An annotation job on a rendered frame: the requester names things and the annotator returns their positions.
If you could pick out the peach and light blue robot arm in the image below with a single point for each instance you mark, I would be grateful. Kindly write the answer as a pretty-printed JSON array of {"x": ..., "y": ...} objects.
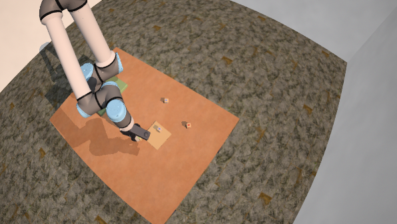
[{"x": 88, "y": 81}]

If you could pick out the tan flat mat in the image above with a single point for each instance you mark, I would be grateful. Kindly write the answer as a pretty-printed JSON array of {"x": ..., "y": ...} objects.
[{"x": 156, "y": 138}]

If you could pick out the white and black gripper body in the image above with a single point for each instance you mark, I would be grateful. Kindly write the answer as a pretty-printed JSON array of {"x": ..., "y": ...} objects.
[{"x": 126, "y": 133}]

